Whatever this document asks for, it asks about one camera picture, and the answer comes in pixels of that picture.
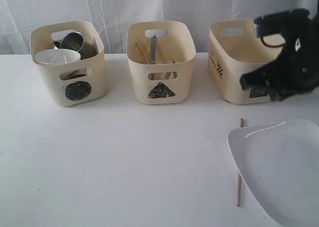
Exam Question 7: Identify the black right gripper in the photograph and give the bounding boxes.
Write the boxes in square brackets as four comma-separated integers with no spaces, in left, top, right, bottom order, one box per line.
[239,18,319,102]

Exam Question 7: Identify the cream bin with triangle mark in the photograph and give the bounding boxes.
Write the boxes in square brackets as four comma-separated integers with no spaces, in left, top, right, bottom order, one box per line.
[127,20,196,105]

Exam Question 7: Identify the cream bin with circle mark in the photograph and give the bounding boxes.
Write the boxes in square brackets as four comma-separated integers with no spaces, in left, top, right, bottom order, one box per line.
[30,21,107,107]

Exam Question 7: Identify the white square plate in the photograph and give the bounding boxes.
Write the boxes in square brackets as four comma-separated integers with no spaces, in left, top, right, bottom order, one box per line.
[227,119,319,227]

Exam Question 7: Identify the white backdrop curtain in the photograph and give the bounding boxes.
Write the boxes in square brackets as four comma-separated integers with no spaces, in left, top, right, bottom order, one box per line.
[0,0,318,54]

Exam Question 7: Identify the steel fork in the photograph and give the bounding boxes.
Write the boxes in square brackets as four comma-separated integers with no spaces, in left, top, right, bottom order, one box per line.
[164,71,178,80]

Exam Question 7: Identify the small white bowl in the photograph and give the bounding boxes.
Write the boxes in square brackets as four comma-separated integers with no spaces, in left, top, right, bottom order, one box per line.
[35,49,81,65]

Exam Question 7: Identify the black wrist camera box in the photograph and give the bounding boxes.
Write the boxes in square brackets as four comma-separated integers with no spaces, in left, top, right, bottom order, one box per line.
[253,8,310,38]

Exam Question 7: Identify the steel table knife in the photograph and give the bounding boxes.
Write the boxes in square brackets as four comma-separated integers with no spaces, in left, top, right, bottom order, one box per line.
[150,35,157,65]

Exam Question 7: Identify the wooden chopstick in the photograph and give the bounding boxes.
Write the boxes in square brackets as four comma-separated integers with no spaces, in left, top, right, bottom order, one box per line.
[135,43,150,65]
[237,118,244,207]

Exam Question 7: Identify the steel mug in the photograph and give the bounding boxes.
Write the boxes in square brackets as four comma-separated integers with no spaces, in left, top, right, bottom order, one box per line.
[51,31,98,60]
[66,68,89,80]

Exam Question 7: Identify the cream bin with square mark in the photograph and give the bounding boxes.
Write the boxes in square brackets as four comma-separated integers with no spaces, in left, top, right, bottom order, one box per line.
[208,19,284,105]

